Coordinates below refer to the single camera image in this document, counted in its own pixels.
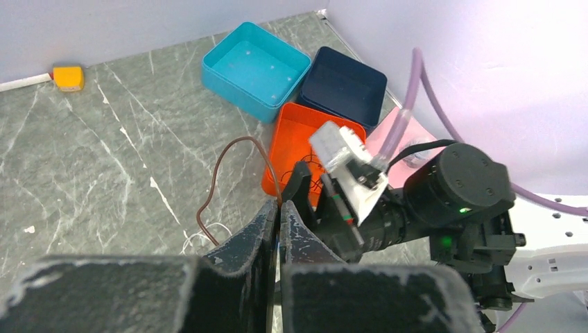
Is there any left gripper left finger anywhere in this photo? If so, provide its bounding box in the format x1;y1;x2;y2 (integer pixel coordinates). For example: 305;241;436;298
1;201;279;332

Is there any black cable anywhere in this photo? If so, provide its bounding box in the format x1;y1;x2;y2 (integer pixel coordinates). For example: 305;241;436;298
280;153;325;194

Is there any white marker pen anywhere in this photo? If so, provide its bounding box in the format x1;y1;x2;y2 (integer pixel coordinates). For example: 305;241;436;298
0;72;53;92

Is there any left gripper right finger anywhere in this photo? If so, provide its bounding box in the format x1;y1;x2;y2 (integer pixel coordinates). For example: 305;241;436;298
279;201;481;332

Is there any yellow small block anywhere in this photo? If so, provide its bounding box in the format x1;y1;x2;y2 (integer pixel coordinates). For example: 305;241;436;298
52;66;85;92

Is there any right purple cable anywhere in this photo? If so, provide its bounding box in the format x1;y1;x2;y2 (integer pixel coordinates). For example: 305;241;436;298
372;47;588;333

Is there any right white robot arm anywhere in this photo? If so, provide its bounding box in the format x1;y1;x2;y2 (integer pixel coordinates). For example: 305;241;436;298
282;139;532;332

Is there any orange plastic box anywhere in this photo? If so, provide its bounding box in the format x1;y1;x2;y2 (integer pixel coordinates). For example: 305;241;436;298
261;103;367;206

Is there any brown cable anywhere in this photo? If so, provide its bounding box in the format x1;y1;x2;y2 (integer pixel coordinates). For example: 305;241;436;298
196;135;284;247

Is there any pink mat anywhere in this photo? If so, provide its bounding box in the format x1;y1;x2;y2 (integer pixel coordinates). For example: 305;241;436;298
365;107;444;188

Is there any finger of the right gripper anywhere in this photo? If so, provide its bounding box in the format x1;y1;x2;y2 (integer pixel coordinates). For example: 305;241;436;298
282;161;316;221

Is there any teal plastic box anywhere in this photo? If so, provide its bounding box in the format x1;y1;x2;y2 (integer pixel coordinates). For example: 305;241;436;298
201;22;311;123

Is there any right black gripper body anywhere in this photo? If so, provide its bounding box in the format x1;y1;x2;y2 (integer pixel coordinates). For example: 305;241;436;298
317;187;414;262

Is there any navy plastic box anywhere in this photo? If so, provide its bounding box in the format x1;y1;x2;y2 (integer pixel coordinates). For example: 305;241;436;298
295;46;388;134

